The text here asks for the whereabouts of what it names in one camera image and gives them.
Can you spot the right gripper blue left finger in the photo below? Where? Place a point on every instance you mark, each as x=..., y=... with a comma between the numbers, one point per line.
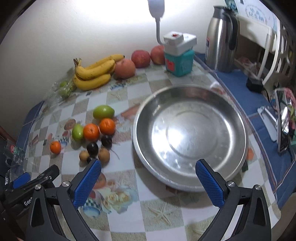
x=84, y=181

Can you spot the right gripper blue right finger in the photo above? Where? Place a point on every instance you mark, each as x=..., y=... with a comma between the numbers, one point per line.
x=212, y=182

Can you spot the brown longan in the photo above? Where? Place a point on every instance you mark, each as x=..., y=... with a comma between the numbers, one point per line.
x=83, y=156
x=104, y=155

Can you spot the small orange tangerine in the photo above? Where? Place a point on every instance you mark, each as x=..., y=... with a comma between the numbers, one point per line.
x=55, y=147

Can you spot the small green jujube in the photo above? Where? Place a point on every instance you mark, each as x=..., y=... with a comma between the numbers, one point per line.
x=77, y=132

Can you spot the large green jujube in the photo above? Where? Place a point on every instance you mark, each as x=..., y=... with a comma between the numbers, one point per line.
x=103, y=111

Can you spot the bag of green fruits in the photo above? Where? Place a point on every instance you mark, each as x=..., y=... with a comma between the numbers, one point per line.
x=60, y=91

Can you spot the patterned plastic tablecloth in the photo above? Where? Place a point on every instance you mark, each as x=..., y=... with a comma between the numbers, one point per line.
x=128, y=202

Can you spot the blue cloth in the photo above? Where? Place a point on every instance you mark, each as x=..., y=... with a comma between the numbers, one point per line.
x=280, y=166

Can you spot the large steel bowl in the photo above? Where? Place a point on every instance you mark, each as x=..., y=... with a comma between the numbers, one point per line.
x=178, y=125

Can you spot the white phone stand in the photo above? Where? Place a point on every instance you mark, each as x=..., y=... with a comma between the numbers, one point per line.
x=269, y=121

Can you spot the smartphone on stand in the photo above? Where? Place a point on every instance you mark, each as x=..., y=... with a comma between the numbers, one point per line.
x=282, y=120

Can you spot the yellow banana bunch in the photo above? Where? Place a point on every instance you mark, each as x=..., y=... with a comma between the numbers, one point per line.
x=97, y=74

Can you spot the black power adapter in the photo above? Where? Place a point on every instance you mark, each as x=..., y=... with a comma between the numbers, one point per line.
x=254, y=85

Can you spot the peach coloured apple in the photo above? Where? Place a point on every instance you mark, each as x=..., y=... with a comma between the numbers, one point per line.
x=125, y=68

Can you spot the teal toy box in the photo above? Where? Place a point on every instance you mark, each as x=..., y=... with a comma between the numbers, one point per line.
x=180, y=65

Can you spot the red apple middle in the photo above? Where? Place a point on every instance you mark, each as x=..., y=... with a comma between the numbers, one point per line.
x=141, y=58

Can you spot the red apple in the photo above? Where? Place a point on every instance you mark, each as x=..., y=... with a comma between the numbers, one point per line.
x=157, y=55
x=141, y=58

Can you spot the red apple right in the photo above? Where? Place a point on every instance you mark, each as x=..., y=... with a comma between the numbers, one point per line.
x=157, y=55

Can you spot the white power strip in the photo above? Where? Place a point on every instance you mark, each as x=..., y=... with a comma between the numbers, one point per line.
x=177, y=43

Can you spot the steel thermos jug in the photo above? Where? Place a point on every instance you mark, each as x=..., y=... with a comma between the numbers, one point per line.
x=222, y=39

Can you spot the white gooseneck lamp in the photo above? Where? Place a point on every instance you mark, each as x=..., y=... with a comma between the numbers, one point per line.
x=157, y=9

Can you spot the white chair frame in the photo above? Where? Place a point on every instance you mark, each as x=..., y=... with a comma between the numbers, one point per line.
x=264, y=53

